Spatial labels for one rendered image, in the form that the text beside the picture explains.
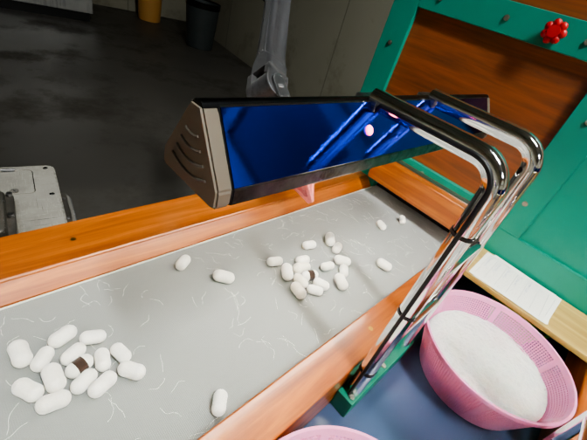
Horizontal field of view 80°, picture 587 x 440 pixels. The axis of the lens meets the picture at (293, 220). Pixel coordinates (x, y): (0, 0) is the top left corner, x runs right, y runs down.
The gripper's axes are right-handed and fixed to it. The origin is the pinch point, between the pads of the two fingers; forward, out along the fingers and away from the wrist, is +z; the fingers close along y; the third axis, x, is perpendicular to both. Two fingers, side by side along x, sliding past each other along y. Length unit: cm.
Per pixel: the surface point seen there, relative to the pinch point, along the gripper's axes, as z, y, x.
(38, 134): -99, -1, 194
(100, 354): 8.1, -45.8, -0.9
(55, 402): 10, -52, -3
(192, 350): 13.5, -35.8, -2.5
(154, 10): -350, 251, 404
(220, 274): 6.1, -24.9, 1.9
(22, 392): 8, -54, -1
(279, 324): 17.1, -22.0, -4.7
